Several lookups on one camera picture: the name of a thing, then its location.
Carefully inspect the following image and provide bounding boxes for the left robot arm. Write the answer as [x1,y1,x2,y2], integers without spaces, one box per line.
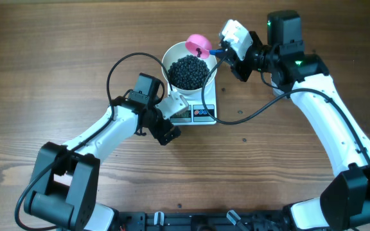
[16,92,189,230]

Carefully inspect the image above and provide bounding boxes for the black beans in bowl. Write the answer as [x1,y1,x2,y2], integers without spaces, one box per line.
[168,55,209,90]

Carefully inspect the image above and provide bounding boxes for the pink scoop with blue handle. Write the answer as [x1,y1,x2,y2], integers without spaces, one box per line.
[185,34,224,59]

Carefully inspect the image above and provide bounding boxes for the white digital kitchen scale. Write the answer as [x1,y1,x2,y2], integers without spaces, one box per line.
[170,80,217,126]

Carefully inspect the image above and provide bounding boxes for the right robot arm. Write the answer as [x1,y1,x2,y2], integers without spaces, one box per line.
[219,10,370,230]

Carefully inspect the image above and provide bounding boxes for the clear plastic container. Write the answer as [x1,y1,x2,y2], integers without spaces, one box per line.
[271,81,284,97]

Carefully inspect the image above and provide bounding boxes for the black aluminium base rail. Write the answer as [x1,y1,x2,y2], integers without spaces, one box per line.
[109,210,299,231]

